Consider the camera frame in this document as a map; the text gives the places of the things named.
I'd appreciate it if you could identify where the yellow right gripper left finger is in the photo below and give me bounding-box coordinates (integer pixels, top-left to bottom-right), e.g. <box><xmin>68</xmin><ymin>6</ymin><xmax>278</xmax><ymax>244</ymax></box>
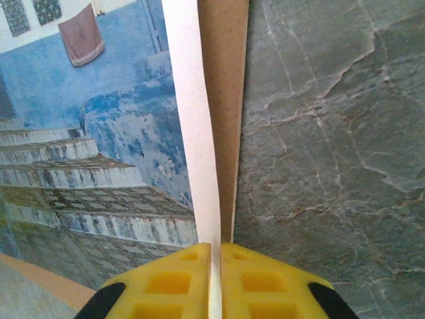
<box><xmin>74</xmin><ymin>242</ymin><xmax>213</xmax><ymax>319</ymax></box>

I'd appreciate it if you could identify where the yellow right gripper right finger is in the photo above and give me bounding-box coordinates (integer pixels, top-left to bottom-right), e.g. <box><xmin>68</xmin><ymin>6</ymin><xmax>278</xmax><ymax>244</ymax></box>
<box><xmin>220</xmin><ymin>242</ymin><xmax>361</xmax><ymax>319</ymax></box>

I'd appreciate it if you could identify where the white mat board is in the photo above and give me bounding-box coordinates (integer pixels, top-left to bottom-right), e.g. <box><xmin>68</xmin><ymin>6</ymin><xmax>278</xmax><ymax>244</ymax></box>
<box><xmin>161</xmin><ymin>0</ymin><xmax>223</xmax><ymax>319</ymax></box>

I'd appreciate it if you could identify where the brown hardboard backing board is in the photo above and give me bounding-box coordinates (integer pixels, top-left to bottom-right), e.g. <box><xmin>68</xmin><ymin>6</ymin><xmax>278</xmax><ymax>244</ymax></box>
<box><xmin>0</xmin><ymin>0</ymin><xmax>250</xmax><ymax>312</ymax></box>

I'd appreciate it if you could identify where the blue building photo print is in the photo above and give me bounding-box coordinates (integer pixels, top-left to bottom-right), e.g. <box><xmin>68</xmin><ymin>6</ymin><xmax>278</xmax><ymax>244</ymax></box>
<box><xmin>0</xmin><ymin>0</ymin><xmax>200</xmax><ymax>290</ymax></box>

